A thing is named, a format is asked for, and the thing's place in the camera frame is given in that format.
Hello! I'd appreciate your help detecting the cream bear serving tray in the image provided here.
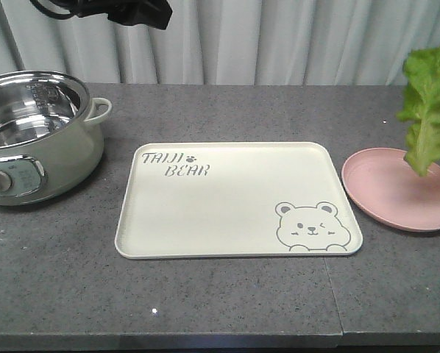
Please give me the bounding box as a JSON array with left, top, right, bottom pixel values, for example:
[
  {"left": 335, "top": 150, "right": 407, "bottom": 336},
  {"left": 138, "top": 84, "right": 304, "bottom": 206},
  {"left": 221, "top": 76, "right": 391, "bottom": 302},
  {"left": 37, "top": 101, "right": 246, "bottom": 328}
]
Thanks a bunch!
[{"left": 115, "top": 142, "right": 363, "bottom": 259}]

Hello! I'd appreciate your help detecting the green lettuce leaf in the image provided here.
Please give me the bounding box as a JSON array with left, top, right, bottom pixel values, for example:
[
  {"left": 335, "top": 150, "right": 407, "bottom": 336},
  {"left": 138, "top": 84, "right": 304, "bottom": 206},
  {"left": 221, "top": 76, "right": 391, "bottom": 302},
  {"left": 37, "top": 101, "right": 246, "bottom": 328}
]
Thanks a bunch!
[{"left": 397, "top": 46, "right": 440, "bottom": 177}]

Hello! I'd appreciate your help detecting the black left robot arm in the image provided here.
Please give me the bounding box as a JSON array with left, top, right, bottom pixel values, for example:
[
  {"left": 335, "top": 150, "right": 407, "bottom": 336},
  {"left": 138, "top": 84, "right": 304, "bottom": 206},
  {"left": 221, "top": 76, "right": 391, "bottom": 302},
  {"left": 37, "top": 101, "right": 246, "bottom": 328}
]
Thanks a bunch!
[{"left": 30, "top": 0, "right": 173, "bottom": 30}]

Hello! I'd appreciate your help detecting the white pleated curtain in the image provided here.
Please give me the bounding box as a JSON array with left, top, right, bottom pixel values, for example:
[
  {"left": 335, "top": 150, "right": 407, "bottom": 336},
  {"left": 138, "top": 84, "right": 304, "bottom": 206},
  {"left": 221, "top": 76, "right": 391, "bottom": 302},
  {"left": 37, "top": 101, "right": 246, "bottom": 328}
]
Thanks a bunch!
[{"left": 0, "top": 1, "right": 440, "bottom": 85}]

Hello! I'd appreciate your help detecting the pale green electric pot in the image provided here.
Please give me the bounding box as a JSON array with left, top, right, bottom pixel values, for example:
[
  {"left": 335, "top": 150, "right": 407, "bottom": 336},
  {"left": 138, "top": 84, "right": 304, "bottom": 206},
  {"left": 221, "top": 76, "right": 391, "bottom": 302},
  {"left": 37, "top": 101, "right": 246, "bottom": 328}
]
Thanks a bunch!
[{"left": 0, "top": 71, "right": 112, "bottom": 206}]

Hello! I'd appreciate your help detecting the pink round plate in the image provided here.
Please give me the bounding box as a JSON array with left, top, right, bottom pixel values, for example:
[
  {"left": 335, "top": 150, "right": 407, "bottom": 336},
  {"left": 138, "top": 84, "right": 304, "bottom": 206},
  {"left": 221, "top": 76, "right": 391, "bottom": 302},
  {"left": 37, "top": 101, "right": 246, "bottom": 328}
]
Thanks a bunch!
[{"left": 341, "top": 147, "right": 440, "bottom": 232}]

